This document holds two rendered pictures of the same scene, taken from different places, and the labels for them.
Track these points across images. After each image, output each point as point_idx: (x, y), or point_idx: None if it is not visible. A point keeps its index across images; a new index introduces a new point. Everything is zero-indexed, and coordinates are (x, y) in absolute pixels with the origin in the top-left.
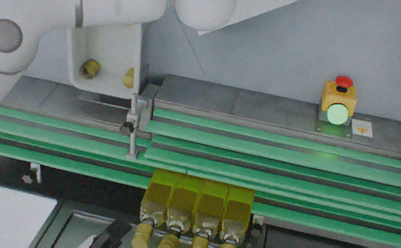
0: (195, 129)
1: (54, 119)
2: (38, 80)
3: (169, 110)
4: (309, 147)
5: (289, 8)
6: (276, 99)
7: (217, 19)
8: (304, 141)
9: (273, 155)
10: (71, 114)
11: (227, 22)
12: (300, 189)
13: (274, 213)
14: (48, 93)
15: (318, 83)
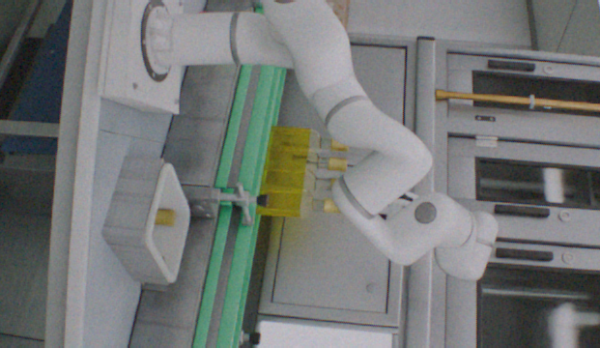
0: (243, 149)
1: (201, 310)
2: (132, 346)
3: (214, 175)
4: (251, 66)
5: None
6: (188, 85)
7: None
8: (243, 69)
9: (269, 90)
10: (197, 289)
11: (179, 79)
12: (275, 86)
13: (274, 120)
14: (158, 327)
15: None
